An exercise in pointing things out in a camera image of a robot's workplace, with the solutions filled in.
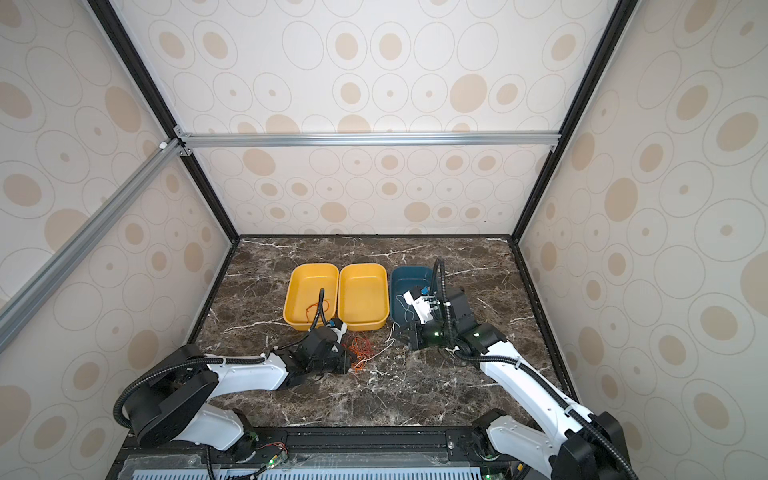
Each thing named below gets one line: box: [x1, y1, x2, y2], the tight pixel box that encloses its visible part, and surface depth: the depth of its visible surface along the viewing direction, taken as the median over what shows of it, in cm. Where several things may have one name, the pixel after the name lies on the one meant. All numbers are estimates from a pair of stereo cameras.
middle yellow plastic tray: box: [337, 263, 390, 331], surface depth 104 cm
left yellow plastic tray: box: [283, 263, 340, 332], surface depth 103 cm
